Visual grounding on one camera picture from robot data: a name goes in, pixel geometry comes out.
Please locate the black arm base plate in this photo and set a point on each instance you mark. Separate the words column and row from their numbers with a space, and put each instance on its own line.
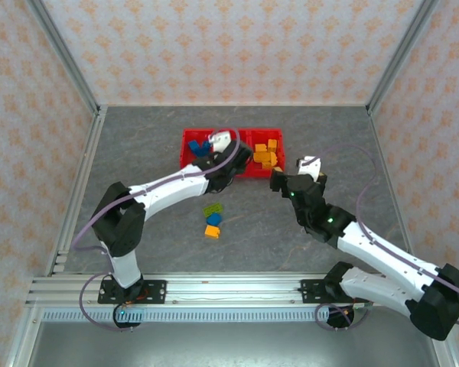
column 310, row 292
column 157, row 292

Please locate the grey metal shelf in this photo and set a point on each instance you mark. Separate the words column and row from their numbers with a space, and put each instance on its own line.
column 233, row 344

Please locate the aluminium mounting rail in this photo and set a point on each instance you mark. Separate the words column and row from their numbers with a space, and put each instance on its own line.
column 233, row 290

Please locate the aluminium back rail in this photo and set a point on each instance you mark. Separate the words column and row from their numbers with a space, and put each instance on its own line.
column 233, row 104

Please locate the green lego brick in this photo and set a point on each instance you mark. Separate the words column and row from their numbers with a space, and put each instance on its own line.
column 213, row 209

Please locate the aluminium side rail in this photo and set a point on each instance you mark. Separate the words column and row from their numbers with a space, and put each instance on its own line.
column 385, row 153
column 88, row 160

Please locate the aluminium frame post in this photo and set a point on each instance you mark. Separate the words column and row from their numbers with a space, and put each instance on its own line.
column 401, row 53
column 67, row 57

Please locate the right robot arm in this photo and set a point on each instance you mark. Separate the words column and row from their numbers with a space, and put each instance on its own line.
column 386, row 254

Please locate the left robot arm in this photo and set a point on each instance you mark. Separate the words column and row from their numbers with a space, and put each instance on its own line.
column 168, row 189

